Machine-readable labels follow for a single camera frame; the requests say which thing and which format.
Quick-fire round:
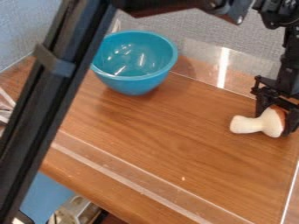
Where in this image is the clear acrylic left bracket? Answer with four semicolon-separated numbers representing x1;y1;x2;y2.
0;88;17;124

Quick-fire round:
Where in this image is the white brown toy mushroom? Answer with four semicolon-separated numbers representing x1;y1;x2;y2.
229;106;286;138

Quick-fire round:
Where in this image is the clear acrylic front barrier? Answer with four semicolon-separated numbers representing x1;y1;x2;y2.
51;131;254;224

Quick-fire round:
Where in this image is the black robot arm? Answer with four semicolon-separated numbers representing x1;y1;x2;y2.
110;0;299;136

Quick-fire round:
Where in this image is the clear acrylic barrier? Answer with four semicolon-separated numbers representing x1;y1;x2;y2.
173;38;280;99
51;131;254;224

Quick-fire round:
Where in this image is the dark blue metal post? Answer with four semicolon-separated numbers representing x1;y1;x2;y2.
0;0;117;224

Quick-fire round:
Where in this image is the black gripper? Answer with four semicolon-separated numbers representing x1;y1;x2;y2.
250;55;299;137

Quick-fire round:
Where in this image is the clear acrylic back barrier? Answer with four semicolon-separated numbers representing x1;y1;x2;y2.
173;38;280;99

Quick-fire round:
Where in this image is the blue plastic bowl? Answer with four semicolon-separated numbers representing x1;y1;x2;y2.
90;30;179;95

